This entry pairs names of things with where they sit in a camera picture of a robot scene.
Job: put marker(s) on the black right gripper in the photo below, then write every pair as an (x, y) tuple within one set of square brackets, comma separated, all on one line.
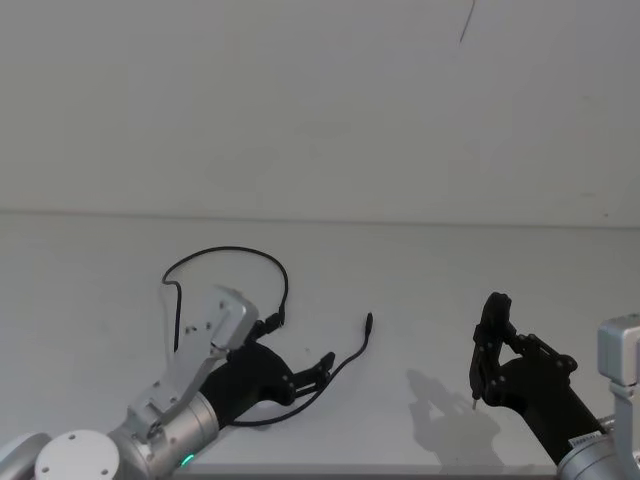
[(540, 395)]

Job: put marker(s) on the white tablecloth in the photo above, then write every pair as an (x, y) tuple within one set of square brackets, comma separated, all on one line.
[(100, 280)]

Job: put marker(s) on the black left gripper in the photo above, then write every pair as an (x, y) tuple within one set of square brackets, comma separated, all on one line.
[(255, 375)]

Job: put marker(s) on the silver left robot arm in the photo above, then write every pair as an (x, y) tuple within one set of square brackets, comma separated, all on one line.
[(165, 415)]

